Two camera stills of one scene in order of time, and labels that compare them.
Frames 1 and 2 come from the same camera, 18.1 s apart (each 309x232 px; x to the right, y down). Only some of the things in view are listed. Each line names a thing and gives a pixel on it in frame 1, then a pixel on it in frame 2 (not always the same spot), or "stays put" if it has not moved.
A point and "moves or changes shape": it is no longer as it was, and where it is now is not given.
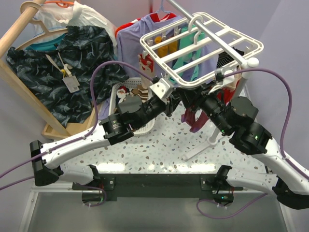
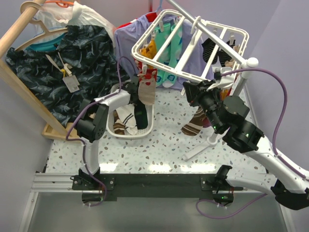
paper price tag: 71,83 stays put
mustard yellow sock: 162,51 to 146,52
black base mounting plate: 152,187 stays put
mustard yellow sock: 173,47 to 151,51
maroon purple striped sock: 189,117 to 206,123
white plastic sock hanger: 196,49 moves or changes shape
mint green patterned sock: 185,40 to 165,56
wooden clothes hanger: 46,31 stays put
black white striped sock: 225,57 to 208,46
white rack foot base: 211,142 stays put
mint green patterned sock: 188,58 to 170,80
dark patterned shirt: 59,77 stays put
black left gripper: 172,103 to 135,102
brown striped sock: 142,92 to 193,127
